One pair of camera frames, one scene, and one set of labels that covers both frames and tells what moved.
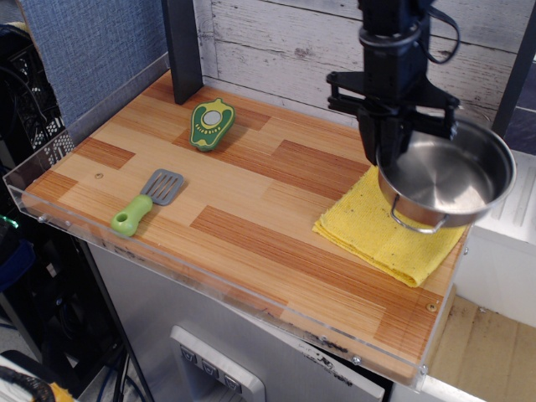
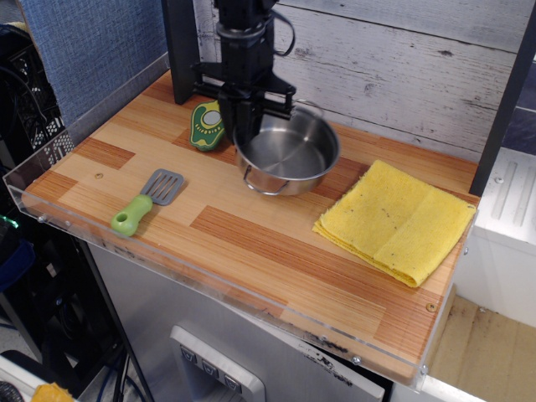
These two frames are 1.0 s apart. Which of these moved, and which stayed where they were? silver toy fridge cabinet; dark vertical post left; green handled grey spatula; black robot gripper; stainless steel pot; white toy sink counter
Moved: black robot gripper; stainless steel pot
Stayed: green handled grey spatula; silver toy fridge cabinet; white toy sink counter; dark vertical post left
